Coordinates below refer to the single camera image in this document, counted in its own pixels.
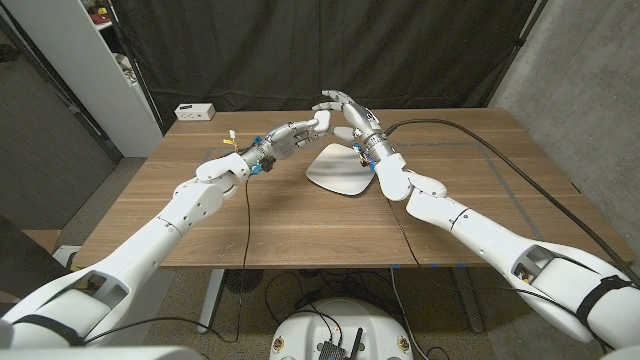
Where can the black curtain backdrop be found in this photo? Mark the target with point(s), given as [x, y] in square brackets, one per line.
[320, 50]

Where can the grey table leg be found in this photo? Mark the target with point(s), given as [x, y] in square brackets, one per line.
[210, 305]
[470, 310]

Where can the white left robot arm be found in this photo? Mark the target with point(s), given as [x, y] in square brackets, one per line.
[140, 255]

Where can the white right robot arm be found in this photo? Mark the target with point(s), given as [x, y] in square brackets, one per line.
[490, 235]

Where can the white power strip box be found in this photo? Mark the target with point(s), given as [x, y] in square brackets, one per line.
[195, 112]

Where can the black curtain stand pole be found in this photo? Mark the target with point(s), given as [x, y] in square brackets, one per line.
[132, 55]
[520, 42]

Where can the white shelf cabinet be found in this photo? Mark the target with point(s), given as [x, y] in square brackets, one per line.
[85, 65]

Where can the red item on shelf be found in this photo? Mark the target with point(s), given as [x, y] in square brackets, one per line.
[101, 19]

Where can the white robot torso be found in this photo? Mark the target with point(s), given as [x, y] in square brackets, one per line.
[305, 330]

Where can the black module with antenna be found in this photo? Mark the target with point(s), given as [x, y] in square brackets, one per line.
[332, 351]

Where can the white square dish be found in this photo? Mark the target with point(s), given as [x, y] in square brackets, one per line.
[340, 175]

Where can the person's dark trouser leg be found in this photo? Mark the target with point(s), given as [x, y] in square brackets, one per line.
[25, 265]

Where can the round black floor fan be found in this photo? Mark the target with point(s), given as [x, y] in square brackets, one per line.
[243, 280]

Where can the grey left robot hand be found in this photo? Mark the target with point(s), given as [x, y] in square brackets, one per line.
[282, 140]

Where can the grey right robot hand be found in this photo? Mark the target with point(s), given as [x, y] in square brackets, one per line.
[367, 125]

